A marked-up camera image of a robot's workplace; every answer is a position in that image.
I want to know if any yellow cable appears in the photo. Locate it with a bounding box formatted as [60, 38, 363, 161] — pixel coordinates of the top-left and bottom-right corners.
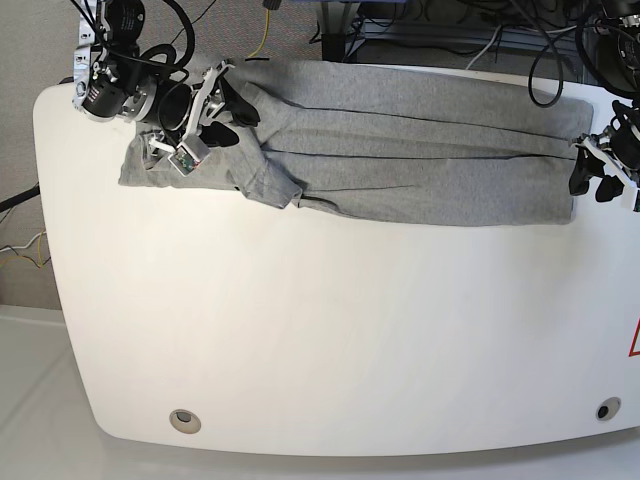
[247, 7, 274, 60]

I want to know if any table grommet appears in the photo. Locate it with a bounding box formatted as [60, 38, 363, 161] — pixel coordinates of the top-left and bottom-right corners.
[596, 397, 621, 421]
[169, 409, 202, 435]

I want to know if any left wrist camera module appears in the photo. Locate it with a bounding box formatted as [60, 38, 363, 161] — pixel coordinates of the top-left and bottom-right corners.
[168, 137, 210, 177]

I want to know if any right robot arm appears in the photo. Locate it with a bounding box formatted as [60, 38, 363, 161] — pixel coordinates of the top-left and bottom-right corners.
[72, 1, 260, 176]

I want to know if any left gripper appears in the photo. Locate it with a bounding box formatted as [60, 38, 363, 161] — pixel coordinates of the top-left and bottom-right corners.
[568, 102, 639, 203]

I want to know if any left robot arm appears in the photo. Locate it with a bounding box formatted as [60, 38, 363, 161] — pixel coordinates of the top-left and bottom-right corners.
[527, 1, 639, 213]

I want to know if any red triangle sticker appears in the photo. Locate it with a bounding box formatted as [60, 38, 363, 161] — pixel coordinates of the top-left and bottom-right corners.
[628, 320, 640, 357]

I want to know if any black table leg base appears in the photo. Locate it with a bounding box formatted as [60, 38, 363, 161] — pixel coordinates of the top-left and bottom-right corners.
[321, 33, 349, 63]

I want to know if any white cable on floor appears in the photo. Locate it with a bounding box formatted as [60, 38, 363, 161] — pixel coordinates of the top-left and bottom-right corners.
[0, 229, 47, 252]

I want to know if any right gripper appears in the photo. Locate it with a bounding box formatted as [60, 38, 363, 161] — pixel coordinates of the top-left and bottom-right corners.
[146, 61, 260, 159]

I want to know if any right table grommet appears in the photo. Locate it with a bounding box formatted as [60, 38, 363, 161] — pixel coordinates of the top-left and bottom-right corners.
[596, 397, 621, 421]

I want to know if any grey T-shirt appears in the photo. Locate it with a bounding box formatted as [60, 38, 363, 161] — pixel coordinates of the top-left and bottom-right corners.
[119, 61, 593, 227]

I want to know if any left table grommet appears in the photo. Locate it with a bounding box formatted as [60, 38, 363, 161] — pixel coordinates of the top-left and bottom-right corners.
[169, 409, 202, 435]

